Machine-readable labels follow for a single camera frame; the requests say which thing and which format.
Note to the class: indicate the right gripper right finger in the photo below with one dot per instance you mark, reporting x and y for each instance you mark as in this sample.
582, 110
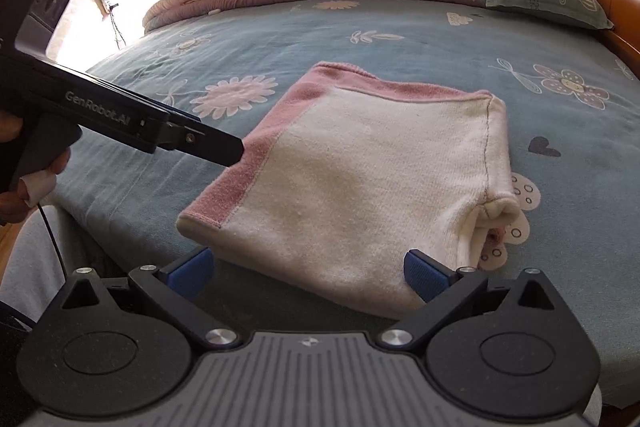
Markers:
445, 294

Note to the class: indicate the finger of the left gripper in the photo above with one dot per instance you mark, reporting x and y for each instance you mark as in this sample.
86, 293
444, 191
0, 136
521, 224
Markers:
190, 136

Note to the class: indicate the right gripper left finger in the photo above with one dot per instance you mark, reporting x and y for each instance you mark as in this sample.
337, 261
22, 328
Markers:
169, 293

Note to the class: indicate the pink and cream sweater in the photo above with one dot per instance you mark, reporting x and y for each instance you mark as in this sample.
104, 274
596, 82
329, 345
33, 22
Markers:
348, 172

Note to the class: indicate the white power strip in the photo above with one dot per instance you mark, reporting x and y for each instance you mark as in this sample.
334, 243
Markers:
108, 6

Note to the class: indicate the grey trousered leg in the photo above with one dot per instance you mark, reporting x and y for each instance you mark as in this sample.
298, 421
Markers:
50, 244

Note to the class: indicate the teal floral bed sheet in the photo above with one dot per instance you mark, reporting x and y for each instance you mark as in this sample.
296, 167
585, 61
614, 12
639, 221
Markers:
584, 160

